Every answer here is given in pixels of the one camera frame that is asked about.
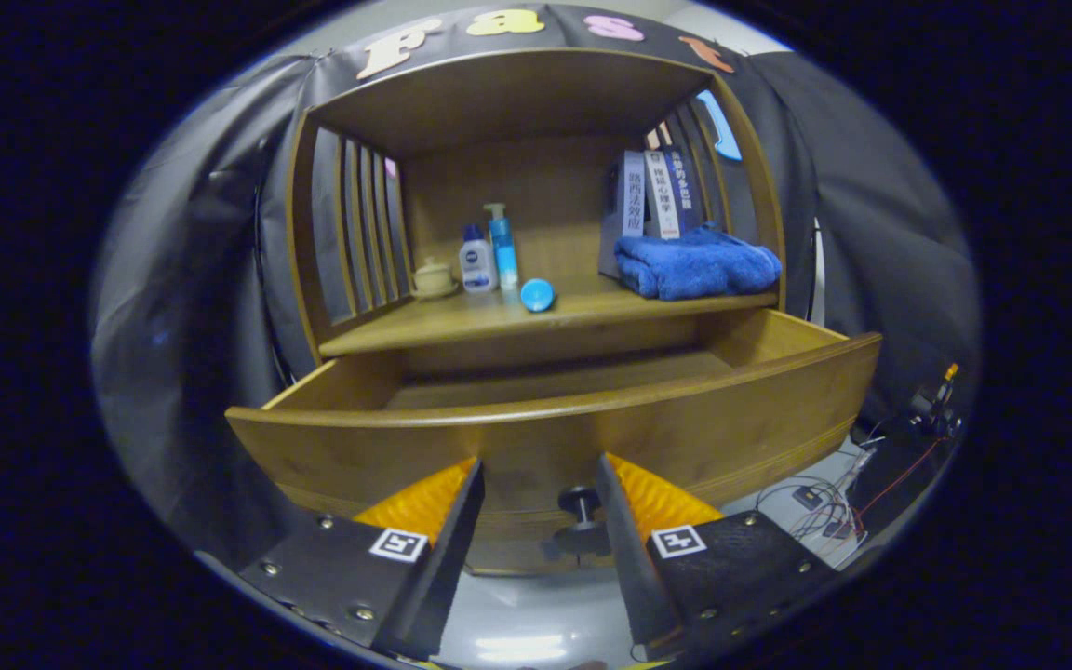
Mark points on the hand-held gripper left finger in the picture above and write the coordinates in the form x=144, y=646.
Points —
x=443, y=563

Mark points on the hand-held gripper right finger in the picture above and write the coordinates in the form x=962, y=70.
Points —
x=627, y=558

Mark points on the wooden drawer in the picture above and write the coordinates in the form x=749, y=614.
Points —
x=536, y=437

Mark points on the blue and white tube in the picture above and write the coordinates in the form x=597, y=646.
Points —
x=537, y=295

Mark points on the wooden countertop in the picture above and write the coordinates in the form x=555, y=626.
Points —
x=462, y=321

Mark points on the wooden cabinet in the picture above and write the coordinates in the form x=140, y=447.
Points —
x=536, y=186

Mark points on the beige lidded teacup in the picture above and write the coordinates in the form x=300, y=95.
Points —
x=433, y=279

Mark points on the white bottle with blue cap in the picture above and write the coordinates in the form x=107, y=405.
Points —
x=477, y=265

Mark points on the folded blue towel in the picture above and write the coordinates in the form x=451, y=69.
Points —
x=694, y=265

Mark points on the blue pump bottle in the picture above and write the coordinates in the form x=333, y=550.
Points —
x=502, y=251

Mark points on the black clamp with orange tip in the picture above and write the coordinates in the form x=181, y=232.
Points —
x=931, y=405

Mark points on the grey book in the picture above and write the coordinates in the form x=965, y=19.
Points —
x=631, y=200

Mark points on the white spine book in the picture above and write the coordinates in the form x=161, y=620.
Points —
x=662, y=195

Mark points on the dark blue book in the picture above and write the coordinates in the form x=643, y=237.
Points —
x=688, y=191

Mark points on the black backdrop cloth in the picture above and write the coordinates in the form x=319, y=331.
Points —
x=201, y=233

